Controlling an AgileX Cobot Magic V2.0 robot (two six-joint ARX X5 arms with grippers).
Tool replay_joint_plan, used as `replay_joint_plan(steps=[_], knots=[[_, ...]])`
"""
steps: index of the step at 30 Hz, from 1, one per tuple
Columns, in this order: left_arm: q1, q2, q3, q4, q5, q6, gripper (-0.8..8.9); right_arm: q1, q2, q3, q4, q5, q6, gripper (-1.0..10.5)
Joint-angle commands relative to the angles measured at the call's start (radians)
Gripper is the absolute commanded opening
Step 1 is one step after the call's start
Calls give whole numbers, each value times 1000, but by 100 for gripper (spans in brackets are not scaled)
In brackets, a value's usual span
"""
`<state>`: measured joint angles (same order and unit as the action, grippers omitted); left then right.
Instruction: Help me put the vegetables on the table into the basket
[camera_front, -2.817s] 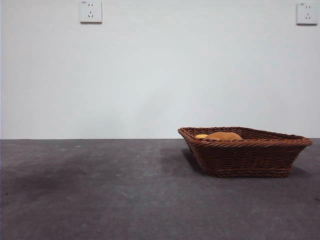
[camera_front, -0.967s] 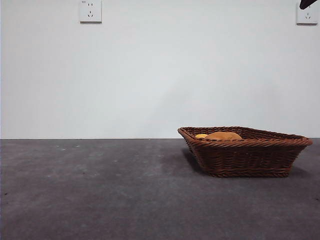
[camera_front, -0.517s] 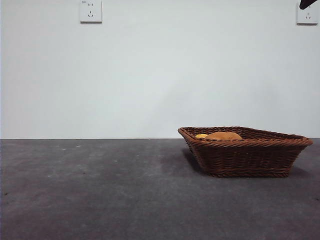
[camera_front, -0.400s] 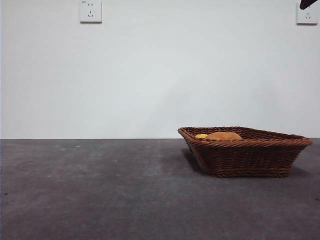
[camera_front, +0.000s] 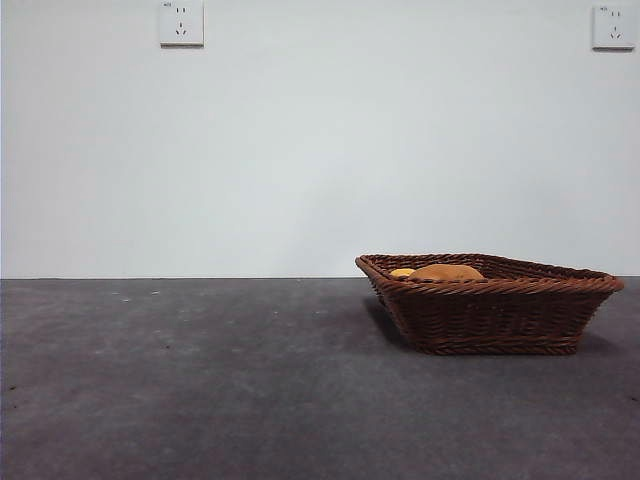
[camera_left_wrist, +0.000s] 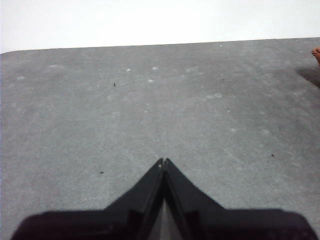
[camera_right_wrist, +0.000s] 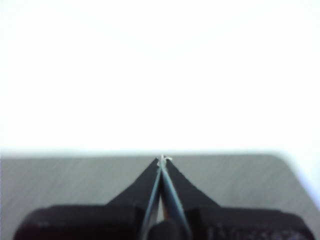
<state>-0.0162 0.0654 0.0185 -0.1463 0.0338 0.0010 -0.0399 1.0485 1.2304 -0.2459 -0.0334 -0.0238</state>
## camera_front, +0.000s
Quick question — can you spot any brown potato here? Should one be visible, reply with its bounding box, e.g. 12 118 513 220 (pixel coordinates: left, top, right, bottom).
408 263 486 282

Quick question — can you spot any brown wicker basket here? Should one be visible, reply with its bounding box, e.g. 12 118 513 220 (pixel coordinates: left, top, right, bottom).
354 253 626 357

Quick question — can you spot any white wall socket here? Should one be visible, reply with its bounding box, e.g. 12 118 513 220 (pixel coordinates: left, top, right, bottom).
592 5 629 51
159 1 206 49

